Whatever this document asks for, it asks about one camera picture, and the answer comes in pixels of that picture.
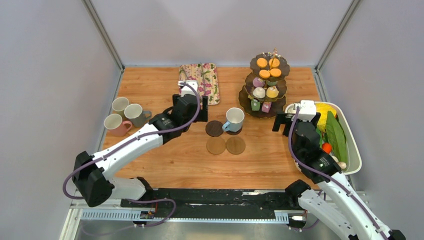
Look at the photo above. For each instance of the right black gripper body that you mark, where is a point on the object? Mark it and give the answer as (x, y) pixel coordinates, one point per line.
(313, 122)

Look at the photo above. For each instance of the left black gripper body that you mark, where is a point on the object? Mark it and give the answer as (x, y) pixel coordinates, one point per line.
(175, 98)

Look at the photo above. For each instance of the dark round wooden coaster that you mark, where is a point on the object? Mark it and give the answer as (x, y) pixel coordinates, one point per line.
(214, 128)

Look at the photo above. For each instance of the yellow cupcake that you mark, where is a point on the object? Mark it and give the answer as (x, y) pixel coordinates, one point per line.
(272, 92)

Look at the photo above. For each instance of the three-tier dark cake stand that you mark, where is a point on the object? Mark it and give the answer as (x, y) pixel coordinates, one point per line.
(245, 94)

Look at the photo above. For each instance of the green cake with panda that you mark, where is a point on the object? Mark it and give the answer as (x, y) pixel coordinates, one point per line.
(255, 105)

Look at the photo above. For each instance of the light blue handled mug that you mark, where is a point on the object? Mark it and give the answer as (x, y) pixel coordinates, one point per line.
(234, 120)

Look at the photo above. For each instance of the light wooden coaster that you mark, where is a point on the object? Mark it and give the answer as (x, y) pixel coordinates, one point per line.
(235, 145)
(216, 145)

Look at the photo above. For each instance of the white round cake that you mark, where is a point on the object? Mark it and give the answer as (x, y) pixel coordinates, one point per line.
(259, 92)

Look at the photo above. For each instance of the green round cake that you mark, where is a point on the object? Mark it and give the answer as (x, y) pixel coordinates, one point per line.
(271, 83)

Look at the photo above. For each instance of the floral rectangular tray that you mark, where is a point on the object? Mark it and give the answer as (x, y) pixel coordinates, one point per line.
(211, 82)

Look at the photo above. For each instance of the purple cake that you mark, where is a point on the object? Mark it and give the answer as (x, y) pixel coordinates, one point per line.
(258, 82)

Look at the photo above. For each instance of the round biscuit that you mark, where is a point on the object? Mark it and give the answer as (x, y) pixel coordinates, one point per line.
(261, 62)
(275, 72)
(274, 63)
(264, 74)

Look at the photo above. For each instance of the grey handled mug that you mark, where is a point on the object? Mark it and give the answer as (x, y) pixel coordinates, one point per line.
(137, 115)

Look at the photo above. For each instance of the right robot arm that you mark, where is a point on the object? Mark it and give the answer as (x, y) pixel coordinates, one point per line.
(350, 218)

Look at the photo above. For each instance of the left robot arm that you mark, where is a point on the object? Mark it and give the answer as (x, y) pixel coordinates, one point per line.
(94, 174)

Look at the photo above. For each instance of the orange carrot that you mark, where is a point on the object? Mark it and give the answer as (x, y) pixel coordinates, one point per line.
(327, 147)

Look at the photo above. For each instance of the long dark green leaf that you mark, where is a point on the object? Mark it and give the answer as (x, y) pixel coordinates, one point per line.
(336, 137)

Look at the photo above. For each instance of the napa cabbage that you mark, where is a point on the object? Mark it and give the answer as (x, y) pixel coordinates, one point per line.
(324, 109)

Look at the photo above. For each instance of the white mushroom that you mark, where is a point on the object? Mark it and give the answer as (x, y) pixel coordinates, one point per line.
(341, 164)

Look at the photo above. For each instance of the white oval vegetable basin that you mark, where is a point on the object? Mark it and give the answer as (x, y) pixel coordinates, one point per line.
(354, 161)

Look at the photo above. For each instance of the cream mug far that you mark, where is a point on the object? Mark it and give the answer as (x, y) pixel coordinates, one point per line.
(119, 105)

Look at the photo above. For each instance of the cream mug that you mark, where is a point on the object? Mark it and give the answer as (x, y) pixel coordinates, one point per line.
(119, 105)
(115, 125)

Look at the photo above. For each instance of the cream mug left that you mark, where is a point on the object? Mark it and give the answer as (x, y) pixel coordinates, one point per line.
(115, 125)

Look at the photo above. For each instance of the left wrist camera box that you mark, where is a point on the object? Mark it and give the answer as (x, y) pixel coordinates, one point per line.
(188, 87)

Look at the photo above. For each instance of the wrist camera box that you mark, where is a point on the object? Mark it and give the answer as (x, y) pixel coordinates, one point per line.
(188, 87)
(305, 109)

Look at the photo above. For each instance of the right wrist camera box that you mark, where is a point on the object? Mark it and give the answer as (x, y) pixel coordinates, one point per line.
(305, 109)

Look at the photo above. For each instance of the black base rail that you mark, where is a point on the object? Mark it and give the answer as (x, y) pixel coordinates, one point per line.
(245, 204)

